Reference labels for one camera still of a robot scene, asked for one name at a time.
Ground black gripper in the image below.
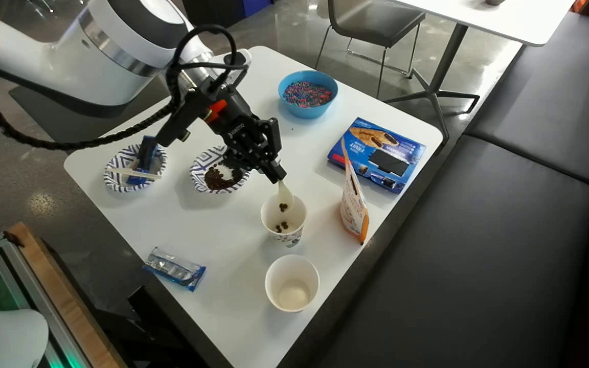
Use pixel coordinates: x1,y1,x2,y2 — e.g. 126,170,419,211
185,86,288,183

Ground cream plastic spoon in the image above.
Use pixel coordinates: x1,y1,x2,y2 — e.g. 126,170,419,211
275,177,300,214

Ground patterned paper bowl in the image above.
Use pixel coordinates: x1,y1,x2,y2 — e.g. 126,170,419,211
189,142,251,195

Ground printed white paper cup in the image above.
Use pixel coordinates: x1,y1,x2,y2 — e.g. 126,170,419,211
264,253,324,314
258,192,309,250

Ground brown cereal pile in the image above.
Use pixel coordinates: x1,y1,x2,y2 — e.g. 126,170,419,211
203,162,245,192

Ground blue plastic bowl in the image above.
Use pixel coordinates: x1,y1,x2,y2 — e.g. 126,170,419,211
276,69,342,120

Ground multicoloured candy pieces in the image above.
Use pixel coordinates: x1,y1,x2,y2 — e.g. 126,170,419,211
284,77,336,109

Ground dark blue wrapper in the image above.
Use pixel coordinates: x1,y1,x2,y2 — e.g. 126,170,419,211
137,134,162,172

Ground orange snack pouch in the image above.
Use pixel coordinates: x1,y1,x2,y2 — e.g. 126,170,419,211
336,139,373,244

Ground blue cookie box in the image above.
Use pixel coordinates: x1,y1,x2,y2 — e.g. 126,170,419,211
326,116,428,195

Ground dark storage box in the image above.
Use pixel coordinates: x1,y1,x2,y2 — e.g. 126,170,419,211
185,0,276,36

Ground silver blue foil packet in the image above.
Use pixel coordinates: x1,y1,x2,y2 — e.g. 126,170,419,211
144,244,210,294

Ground dark floor mat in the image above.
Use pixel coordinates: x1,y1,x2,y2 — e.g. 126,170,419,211
6,67,174,154

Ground wooden board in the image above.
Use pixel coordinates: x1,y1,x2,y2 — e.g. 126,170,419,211
4,221,128,368

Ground black bench seat cushion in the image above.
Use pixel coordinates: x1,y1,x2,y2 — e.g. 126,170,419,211
469,10,589,188
318,132,589,368

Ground white side table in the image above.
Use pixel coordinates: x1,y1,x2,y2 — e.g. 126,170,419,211
383,0,578,136

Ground white cap black logo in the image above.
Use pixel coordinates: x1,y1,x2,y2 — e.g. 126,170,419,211
0,305,52,368

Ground thin black cable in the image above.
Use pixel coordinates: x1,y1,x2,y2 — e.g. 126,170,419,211
166,25,242,104

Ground black metal-frame chair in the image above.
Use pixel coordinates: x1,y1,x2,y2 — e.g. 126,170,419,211
314,0,428,97

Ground black braided cable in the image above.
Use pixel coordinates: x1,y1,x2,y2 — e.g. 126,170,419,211
0,67,181,153

